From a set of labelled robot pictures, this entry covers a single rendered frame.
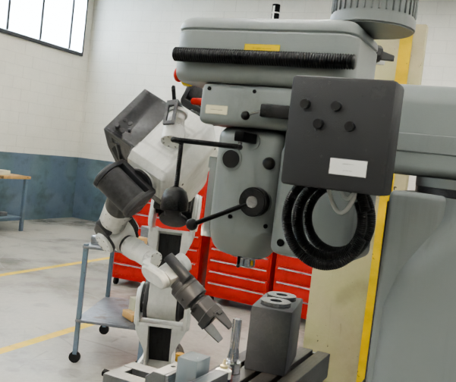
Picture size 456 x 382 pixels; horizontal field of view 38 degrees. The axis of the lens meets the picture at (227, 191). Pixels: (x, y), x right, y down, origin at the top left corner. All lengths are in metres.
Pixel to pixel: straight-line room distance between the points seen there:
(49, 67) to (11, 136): 1.54
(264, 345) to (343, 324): 1.56
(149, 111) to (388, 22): 0.86
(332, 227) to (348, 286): 1.93
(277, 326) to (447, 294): 0.66
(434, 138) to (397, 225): 0.20
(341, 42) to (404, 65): 1.87
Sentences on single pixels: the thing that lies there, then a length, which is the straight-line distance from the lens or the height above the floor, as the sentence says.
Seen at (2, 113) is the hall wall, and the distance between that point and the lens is 11.71.
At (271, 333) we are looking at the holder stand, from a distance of 1.92.
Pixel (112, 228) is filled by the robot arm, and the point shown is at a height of 1.28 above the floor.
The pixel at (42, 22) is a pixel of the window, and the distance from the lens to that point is 12.27.
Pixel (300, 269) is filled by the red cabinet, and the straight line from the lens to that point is 6.43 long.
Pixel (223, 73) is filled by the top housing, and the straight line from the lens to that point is 1.60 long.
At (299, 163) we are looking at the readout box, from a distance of 1.25.
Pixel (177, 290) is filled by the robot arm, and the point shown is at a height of 1.13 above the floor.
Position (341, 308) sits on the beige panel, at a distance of 3.44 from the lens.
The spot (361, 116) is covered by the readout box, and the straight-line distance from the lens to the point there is 1.23.
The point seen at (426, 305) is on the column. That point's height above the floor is 1.30.
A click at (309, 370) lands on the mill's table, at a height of 0.95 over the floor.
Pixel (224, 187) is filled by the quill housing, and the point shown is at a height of 1.48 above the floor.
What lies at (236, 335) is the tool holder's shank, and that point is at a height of 1.10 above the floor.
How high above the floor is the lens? 1.56
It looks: 3 degrees down
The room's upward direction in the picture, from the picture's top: 7 degrees clockwise
